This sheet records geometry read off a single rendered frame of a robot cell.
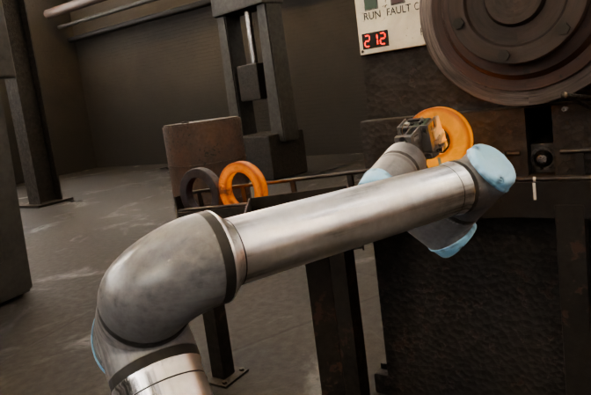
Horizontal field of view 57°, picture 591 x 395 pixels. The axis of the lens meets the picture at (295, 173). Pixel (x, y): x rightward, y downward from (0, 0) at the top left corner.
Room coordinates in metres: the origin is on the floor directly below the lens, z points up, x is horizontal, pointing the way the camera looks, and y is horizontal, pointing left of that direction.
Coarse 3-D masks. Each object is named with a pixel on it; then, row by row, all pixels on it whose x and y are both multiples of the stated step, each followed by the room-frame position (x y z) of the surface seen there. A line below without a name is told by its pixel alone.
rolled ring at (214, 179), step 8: (200, 168) 1.86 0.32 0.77; (184, 176) 1.90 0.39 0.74; (192, 176) 1.87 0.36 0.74; (200, 176) 1.85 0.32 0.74; (208, 176) 1.83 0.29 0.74; (216, 176) 1.84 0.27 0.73; (184, 184) 1.90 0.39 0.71; (192, 184) 1.91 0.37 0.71; (208, 184) 1.83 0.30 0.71; (216, 184) 1.82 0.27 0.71; (184, 192) 1.90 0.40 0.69; (192, 192) 1.92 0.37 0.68; (216, 192) 1.81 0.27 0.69; (184, 200) 1.91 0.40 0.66; (192, 200) 1.91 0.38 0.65; (216, 200) 1.81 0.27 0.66
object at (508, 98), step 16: (432, 32) 1.35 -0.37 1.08; (432, 48) 1.35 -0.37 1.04; (448, 64) 1.33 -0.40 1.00; (464, 80) 1.31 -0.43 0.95; (576, 80) 1.18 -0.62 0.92; (480, 96) 1.29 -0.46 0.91; (496, 96) 1.27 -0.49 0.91; (512, 96) 1.25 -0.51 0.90; (528, 96) 1.23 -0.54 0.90; (544, 96) 1.22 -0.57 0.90; (560, 96) 1.20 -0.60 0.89
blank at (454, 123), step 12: (432, 108) 1.28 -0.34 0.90; (444, 108) 1.26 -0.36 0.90; (444, 120) 1.26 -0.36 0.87; (456, 120) 1.24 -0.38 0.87; (456, 132) 1.24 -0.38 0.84; (468, 132) 1.23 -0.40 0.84; (456, 144) 1.24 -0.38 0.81; (468, 144) 1.23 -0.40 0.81; (444, 156) 1.26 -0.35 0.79; (456, 156) 1.25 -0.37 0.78
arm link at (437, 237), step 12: (420, 228) 0.97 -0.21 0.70; (432, 228) 0.96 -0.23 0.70; (444, 228) 0.94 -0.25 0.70; (456, 228) 0.93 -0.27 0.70; (468, 228) 0.94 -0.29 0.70; (420, 240) 0.99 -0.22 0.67; (432, 240) 0.97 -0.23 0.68; (444, 240) 0.95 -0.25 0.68; (456, 240) 0.95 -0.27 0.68; (468, 240) 0.95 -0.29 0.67; (444, 252) 0.96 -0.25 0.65
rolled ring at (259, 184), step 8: (224, 168) 1.79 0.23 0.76; (232, 168) 1.77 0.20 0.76; (240, 168) 1.75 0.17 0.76; (248, 168) 1.73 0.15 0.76; (256, 168) 1.74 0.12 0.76; (224, 176) 1.79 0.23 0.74; (232, 176) 1.80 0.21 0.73; (248, 176) 1.73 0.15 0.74; (256, 176) 1.71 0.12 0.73; (224, 184) 1.79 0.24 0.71; (256, 184) 1.71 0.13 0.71; (264, 184) 1.72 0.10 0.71; (224, 192) 1.80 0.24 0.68; (232, 192) 1.82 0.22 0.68; (256, 192) 1.72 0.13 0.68; (264, 192) 1.71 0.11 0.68; (224, 200) 1.80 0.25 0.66; (232, 200) 1.80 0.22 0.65
